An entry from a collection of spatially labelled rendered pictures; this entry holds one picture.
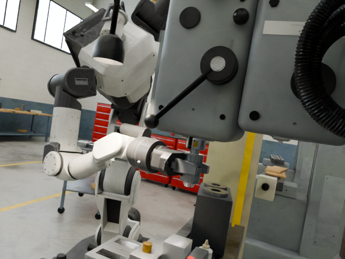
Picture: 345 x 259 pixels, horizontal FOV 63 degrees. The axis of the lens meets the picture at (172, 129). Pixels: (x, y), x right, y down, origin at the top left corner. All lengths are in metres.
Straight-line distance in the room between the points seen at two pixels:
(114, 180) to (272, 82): 0.98
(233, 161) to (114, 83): 1.56
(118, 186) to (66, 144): 0.46
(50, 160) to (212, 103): 0.58
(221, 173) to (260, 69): 1.93
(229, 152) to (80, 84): 1.64
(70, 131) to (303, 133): 0.72
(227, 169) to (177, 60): 1.88
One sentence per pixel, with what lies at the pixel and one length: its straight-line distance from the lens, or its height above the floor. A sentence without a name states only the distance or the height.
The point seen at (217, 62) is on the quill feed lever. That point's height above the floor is 1.46.
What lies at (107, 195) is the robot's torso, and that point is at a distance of 1.42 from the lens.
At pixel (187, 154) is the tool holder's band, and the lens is 0.66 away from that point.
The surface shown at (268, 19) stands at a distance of 0.57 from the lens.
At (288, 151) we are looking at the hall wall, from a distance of 9.66.
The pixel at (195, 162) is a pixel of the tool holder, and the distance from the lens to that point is 0.66.
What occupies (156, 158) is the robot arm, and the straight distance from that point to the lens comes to 0.69.
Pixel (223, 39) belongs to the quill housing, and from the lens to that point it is 0.59.
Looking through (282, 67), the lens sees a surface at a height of 1.46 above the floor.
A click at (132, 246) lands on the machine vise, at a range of 0.83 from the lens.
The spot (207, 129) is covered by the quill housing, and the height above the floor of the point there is 1.33.
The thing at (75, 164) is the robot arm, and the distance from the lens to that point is 0.92.
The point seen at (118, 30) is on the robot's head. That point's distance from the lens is 0.99.
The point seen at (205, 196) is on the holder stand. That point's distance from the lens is 0.98.
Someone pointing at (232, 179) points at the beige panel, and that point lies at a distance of 2.42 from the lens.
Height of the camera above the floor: 1.34
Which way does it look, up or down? 2 degrees down
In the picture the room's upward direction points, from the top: 9 degrees clockwise
